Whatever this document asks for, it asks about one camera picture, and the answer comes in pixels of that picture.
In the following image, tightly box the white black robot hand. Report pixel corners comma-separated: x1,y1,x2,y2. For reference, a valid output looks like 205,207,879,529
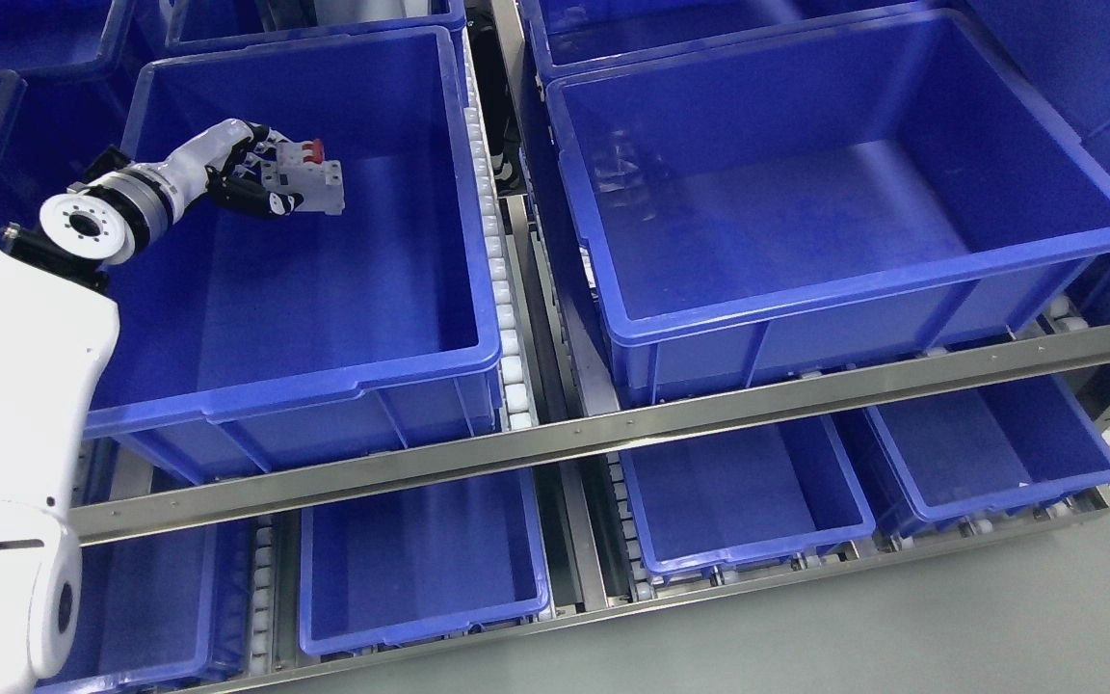
140,119,305,223

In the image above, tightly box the grey red circuit breaker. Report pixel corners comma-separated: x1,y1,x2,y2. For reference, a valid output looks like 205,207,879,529
261,138,345,217

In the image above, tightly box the upper blue bin back left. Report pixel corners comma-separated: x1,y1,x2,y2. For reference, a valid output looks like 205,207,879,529
167,1,467,57

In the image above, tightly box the large blue bin left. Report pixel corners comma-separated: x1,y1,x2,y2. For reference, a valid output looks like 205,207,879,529
84,26,502,484

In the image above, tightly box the large blue bin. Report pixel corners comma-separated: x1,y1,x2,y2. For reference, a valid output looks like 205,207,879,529
545,9,1110,408
84,26,502,484

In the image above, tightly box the upper blue bin back right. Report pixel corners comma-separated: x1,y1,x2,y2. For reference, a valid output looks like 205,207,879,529
519,1,947,86

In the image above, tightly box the white roller track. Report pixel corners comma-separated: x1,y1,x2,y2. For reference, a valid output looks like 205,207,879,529
462,47,541,432

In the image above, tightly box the lower blue bin centre left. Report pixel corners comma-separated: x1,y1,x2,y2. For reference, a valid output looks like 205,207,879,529
297,469,551,657

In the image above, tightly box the lower blue bin far left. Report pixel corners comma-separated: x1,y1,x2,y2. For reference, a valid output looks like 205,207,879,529
36,520,254,693

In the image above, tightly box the large blue bin right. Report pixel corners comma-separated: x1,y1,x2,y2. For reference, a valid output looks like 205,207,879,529
545,9,1110,408

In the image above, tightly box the lower blue bin centre right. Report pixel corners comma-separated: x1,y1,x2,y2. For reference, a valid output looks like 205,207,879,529
620,414,877,579

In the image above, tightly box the lower blue bin far right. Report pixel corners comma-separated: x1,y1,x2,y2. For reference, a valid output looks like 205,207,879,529
833,375,1110,537

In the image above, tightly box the steel shelf rail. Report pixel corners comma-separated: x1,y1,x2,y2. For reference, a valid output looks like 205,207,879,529
70,325,1110,546

